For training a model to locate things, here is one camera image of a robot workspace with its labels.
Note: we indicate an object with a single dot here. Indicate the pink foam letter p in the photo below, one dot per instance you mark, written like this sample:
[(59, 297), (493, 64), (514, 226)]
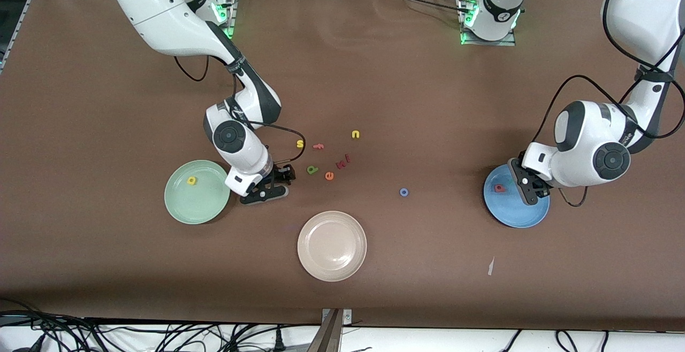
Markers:
[(498, 188)]

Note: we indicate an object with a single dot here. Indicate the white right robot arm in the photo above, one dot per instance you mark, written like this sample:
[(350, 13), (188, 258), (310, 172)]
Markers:
[(171, 20)]

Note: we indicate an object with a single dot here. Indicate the blue plastic plate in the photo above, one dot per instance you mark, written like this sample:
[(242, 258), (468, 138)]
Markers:
[(508, 210)]

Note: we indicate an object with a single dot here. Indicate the green plastic plate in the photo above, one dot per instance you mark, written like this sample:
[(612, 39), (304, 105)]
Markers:
[(206, 202)]

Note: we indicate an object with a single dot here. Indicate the beige plastic plate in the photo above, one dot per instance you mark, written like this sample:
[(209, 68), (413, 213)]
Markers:
[(332, 246)]

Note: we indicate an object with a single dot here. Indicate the white tape scrap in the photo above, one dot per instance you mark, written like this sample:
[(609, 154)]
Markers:
[(491, 266)]

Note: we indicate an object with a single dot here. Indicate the black power plug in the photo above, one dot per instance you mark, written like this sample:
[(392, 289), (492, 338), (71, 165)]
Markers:
[(278, 341)]

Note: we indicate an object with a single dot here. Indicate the brown table cover mat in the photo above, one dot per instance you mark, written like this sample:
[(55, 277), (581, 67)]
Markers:
[(80, 127)]

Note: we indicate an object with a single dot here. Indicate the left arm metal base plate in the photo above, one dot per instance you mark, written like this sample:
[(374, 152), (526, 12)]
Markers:
[(487, 41)]

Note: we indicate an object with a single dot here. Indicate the grey metal post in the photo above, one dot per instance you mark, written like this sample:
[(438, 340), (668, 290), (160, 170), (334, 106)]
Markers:
[(327, 333)]

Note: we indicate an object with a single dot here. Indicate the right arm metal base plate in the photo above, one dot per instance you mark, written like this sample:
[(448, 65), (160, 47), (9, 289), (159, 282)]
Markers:
[(227, 25)]

